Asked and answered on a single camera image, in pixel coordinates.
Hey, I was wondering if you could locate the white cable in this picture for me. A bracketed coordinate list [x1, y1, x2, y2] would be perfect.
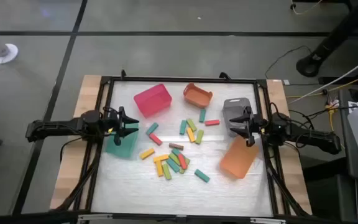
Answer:
[287, 50, 358, 105]

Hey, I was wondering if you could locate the black floor stand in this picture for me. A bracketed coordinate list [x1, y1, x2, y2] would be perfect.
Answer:
[296, 0, 358, 78]

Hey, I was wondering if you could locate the silver frame bracket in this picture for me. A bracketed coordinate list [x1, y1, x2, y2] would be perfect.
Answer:
[78, 213, 114, 222]
[250, 217, 287, 224]

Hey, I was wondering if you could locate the pink plastic bin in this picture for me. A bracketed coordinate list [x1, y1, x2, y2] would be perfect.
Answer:
[133, 83, 173, 119]

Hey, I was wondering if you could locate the white work surface sheet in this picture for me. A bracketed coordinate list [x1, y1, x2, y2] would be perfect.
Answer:
[91, 81, 275, 218]

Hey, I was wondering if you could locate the orange basket with handles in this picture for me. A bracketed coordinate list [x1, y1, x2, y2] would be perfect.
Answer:
[183, 82, 214, 109]

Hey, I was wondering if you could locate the teal translucent bin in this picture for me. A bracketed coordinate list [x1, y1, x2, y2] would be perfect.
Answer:
[105, 123, 139, 159]

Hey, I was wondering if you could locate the yellow cable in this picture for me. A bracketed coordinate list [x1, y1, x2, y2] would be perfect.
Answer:
[286, 70, 358, 99]

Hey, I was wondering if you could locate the yellow plug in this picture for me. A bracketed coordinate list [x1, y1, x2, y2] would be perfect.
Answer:
[324, 104, 339, 131]

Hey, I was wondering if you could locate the orange translucent bin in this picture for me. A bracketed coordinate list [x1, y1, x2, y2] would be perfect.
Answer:
[219, 136, 260, 180]

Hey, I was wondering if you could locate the black floor cable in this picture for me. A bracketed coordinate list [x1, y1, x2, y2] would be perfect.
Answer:
[264, 45, 313, 80]

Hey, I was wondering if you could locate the black looped cable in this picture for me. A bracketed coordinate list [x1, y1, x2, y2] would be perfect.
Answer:
[102, 106, 120, 116]

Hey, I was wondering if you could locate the grey translucent bin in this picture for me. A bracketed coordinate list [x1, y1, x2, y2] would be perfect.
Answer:
[222, 97, 254, 138]

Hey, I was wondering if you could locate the black side desk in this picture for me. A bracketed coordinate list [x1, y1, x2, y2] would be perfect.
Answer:
[303, 88, 358, 224]

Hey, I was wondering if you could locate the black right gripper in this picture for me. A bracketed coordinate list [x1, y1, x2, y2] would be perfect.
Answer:
[229, 106, 265, 147]

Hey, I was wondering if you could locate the black metal table frame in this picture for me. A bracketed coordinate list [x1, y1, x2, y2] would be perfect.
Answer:
[50, 70, 313, 220]

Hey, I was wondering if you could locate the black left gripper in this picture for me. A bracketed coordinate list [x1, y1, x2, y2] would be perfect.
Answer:
[104, 106, 140, 146]

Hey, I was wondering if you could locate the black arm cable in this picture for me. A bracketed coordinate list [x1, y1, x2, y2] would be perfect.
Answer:
[60, 136, 85, 163]

